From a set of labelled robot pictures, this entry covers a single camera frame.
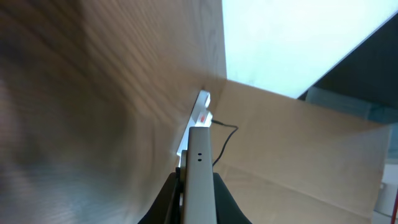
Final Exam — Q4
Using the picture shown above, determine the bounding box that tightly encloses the cardboard box panel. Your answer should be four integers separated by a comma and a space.
211, 81, 391, 224

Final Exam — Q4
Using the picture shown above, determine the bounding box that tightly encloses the white power strip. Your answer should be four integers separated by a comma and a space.
177, 90, 213, 156

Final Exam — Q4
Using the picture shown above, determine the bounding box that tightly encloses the black charger cable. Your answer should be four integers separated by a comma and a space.
210, 119, 239, 167

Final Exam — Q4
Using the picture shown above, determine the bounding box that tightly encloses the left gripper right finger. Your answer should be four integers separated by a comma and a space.
213, 172, 251, 224

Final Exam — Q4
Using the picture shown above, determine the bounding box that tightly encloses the Galaxy smartphone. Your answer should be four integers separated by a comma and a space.
181, 127, 217, 224

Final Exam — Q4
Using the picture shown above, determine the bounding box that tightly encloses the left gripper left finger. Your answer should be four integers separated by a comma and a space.
139, 168, 184, 224

